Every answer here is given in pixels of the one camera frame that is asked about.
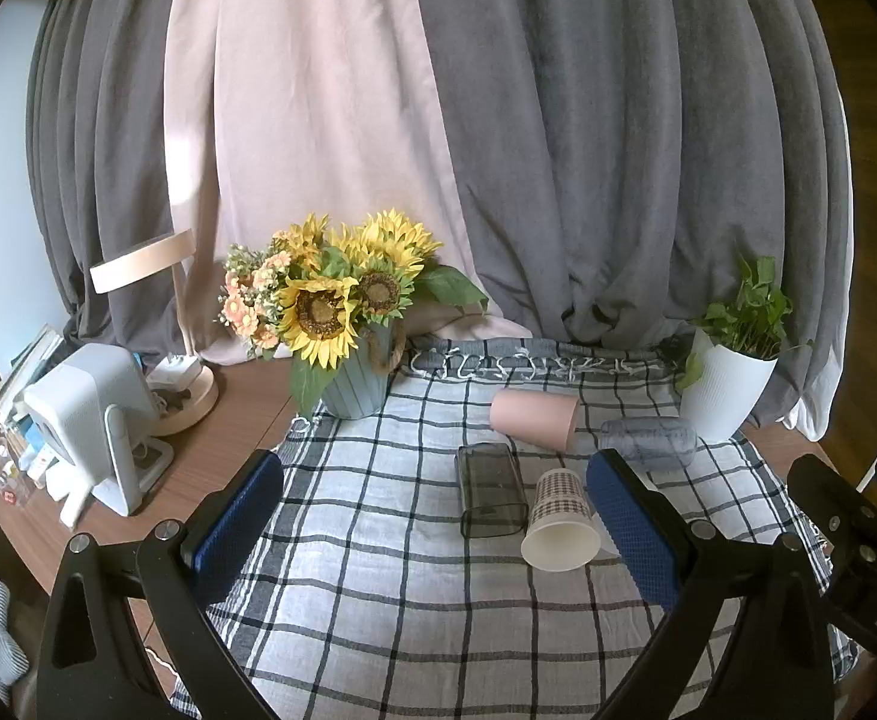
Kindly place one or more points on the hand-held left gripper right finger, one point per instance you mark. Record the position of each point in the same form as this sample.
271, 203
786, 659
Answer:
633, 532

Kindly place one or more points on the pink cup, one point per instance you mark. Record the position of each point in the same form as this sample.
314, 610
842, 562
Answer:
532, 418

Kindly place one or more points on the white ribbed plant pot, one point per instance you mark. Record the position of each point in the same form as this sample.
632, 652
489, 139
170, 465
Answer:
723, 394

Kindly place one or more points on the white projector on stand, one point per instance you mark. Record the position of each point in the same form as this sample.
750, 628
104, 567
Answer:
86, 405

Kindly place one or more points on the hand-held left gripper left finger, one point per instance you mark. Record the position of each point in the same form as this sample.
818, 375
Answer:
237, 521

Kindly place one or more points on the row of books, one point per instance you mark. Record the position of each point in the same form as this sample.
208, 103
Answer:
22, 375

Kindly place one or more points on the green potted plant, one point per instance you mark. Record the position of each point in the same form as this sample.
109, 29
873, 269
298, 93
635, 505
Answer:
753, 319

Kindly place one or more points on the artificial sunflower bouquet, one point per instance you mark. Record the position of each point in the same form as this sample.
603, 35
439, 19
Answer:
318, 300

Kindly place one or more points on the checkered table cloth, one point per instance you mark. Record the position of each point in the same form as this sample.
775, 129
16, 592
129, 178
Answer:
408, 585

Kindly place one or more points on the patterned paper cup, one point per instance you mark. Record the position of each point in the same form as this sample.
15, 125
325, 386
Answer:
562, 517

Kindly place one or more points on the light blue ribbed vase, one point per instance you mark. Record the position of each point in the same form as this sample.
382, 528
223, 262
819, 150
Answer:
356, 386

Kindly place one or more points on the pink curtain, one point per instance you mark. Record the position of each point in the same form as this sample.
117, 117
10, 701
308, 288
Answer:
296, 105

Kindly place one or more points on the grey curtain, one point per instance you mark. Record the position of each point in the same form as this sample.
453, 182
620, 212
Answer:
108, 127
633, 150

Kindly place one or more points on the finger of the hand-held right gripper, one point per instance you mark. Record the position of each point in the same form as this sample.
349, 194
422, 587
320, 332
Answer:
832, 495

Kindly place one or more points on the clear ribbed plastic cup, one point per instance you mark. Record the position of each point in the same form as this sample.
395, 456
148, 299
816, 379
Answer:
652, 446

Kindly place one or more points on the dark transparent plastic cup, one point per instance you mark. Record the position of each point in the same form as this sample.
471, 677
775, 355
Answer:
489, 491

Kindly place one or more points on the white power adapter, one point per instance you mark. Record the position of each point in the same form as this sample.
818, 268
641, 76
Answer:
178, 373

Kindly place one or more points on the white desk lamp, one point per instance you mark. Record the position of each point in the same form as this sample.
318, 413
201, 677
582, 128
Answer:
142, 262

